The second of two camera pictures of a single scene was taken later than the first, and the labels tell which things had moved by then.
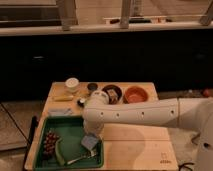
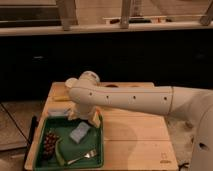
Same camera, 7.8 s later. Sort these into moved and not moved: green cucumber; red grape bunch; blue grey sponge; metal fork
Moved: blue grey sponge
Not moved: metal fork; green cucumber; red grape bunch
